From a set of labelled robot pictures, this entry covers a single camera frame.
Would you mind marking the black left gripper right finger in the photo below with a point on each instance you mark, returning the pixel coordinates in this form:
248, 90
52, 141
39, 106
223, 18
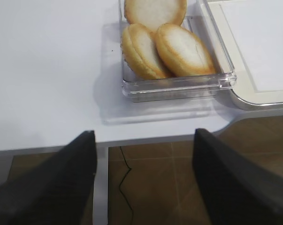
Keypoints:
235, 190

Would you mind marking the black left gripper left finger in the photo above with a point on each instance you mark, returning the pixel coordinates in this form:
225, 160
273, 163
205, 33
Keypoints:
55, 192

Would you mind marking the white table leg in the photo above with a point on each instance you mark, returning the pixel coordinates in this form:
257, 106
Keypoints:
100, 194

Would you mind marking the right bun half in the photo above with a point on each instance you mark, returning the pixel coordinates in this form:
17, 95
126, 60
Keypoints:
182, 52

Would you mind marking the bun half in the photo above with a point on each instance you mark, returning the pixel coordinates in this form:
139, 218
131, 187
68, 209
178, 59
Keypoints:
140, 53
182, 52
154, 13

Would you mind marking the clear plastic bun container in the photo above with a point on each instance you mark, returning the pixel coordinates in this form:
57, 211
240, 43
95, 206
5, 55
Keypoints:
200, 21

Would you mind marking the white metal tray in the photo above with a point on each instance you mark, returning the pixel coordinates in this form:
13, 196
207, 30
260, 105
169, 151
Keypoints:
244, 94

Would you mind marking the left bun half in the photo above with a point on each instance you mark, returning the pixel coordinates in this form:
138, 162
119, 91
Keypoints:
140, 53

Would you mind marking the top bun half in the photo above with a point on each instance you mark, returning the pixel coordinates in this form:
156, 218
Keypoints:
154, 13

